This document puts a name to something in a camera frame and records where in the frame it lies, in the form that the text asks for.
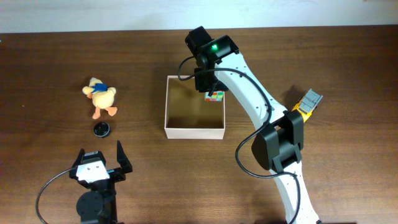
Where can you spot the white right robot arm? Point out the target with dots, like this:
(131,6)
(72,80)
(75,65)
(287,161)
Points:
(278,139)

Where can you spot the pink open box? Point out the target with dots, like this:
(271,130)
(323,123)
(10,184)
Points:
(190,114)

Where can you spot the yellow plush duck toy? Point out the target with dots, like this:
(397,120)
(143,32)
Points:
(102,97)

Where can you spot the black round knob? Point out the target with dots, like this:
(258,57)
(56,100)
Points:
(101,129)

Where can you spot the multicoloured puzzle cube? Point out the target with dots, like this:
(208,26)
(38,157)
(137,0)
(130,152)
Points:
(216,96)

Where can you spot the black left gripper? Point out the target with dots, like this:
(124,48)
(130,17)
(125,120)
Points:
(120,173)

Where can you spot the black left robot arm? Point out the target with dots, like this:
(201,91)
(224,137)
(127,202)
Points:
(98,204)

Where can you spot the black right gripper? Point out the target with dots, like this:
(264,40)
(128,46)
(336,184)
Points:
(205,83)

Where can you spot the yellow grey toy dump truck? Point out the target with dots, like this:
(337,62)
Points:
(308,104)

